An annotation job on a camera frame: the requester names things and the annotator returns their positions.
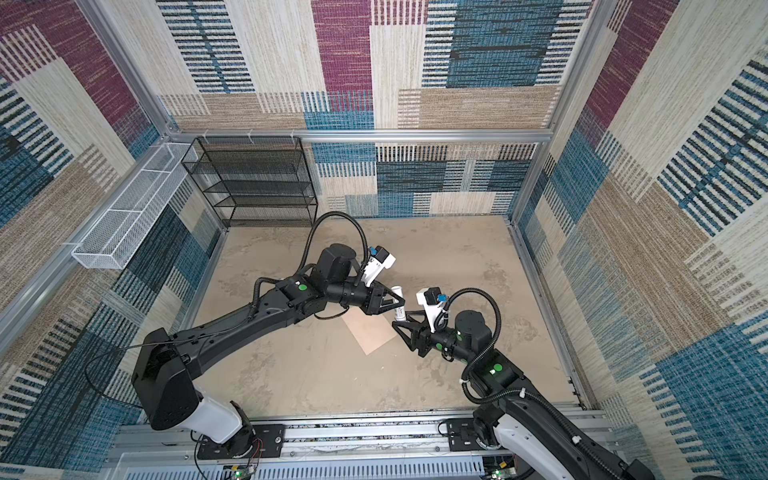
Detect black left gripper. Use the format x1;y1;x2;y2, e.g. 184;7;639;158
326;279;405;317

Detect white wire mesh basket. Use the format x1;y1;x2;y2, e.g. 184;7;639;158
71;143;189;270

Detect black wire shelf rack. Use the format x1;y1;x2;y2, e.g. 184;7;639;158
181;136;318;228

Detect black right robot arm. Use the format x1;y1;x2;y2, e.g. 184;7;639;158
392;310;654;479

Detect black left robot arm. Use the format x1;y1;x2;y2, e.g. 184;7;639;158
131;243;405;458

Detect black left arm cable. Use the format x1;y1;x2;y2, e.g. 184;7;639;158
82;210;370;480

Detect white glue stick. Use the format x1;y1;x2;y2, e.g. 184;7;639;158
392;286;406;322

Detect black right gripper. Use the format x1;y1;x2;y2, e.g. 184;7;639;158
392;309;475;366

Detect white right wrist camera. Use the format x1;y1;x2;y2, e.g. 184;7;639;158
416;287;448;333

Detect pink envelope with flap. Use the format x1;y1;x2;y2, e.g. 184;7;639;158
342;310;396;355

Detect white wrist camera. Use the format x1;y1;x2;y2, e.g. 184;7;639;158
362;246;396;287
416;287;448;333

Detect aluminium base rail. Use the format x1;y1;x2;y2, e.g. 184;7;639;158
100;409;528;479

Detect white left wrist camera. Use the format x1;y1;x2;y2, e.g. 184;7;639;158
362;246;396;287

